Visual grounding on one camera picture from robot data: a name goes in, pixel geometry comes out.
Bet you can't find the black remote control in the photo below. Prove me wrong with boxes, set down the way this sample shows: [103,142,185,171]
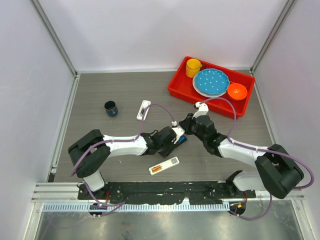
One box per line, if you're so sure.
[162,135,187,158]

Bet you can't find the blue battery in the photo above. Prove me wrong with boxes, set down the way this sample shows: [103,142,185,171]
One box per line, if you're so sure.
[178,136,187,143]

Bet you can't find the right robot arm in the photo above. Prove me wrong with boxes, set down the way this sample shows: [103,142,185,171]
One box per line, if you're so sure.
[179,113,304,199]

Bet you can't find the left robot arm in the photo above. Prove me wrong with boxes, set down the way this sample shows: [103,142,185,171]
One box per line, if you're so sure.
[68,126,187,200]

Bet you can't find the white remote orange batteries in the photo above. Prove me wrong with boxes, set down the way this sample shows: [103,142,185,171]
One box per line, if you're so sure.
[148,156,180,176]

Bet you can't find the white remote far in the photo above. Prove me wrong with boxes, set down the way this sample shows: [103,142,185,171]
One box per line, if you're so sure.
[136,100,151,121]

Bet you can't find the grey plate underneath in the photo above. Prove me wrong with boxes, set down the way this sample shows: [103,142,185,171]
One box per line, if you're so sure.
[192,77,227,98]

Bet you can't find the blue dotted plate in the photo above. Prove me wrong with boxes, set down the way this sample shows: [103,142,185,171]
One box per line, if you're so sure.
[195,68,230,95]

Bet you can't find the orange bowl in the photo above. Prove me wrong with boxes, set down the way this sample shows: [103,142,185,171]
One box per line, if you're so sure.
[227,83,248,101]

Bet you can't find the yellow mug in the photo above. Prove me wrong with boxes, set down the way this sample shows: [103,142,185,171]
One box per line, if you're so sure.
[185,58,206,78]

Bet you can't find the dark blue mug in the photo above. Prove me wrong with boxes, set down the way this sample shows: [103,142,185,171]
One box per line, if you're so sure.
[104,100,118,117]

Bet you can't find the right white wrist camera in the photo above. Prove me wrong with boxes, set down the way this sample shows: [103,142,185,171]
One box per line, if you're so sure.
[192,101,209,119]

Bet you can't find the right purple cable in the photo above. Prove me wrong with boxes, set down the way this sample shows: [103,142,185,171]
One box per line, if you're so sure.
[198,97,315,221]

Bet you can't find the purple cable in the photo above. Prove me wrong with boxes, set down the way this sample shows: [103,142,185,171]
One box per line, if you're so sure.
[70,103,176,177]
[198,97,315,221]

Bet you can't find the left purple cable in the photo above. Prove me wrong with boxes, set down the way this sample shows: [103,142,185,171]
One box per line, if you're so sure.
[70,103,176,177]

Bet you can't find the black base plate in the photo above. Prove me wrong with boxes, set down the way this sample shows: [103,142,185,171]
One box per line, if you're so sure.
[93,181,256,205]

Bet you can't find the aluminium frame rail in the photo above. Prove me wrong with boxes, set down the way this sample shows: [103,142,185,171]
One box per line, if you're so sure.
[31,182,79,203]

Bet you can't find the slotted cable duct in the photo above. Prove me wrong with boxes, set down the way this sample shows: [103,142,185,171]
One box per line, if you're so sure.
[42,201,230,213]

